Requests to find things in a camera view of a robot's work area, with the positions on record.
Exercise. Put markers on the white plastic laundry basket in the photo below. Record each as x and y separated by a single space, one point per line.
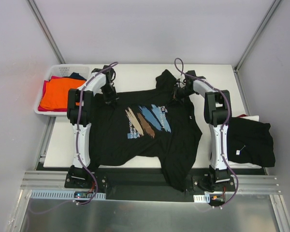
62 70

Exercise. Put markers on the left white cable duct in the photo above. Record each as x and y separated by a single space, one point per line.
66 195

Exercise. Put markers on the right white cable duct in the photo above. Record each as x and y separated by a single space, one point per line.
202 198

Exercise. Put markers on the black t shirt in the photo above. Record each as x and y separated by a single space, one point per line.
148 123
250 141

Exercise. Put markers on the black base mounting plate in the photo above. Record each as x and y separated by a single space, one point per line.
149 193

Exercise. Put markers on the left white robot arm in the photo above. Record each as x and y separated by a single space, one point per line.
79 113

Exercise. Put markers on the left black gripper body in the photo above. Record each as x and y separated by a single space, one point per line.
110 97

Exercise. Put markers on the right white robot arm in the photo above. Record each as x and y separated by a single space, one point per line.
217 113

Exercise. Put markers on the aluminium corner post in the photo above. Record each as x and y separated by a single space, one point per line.
46 31
260 29

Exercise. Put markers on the right aluminium corner post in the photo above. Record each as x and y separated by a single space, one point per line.
260 29

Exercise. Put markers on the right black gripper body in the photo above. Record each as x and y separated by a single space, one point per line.
178 93

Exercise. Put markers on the white cable duct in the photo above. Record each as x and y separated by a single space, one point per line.
202 198
66 195

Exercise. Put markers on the orange t shirt in basket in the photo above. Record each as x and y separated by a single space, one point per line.
60 94

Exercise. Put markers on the navy t shirt in basket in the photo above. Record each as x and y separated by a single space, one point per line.
77 76

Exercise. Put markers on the left aluminium corner post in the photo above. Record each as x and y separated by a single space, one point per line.
46 31

